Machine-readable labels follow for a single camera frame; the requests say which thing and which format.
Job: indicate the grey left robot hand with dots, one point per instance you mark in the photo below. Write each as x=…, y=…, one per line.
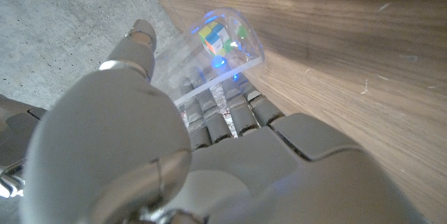
x=244, y=182

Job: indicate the clear plastic spray bottle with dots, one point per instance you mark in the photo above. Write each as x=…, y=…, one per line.
x=181, y=60

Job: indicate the multicoloured Rubik's cube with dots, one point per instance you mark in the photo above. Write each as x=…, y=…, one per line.
x=213, y=39

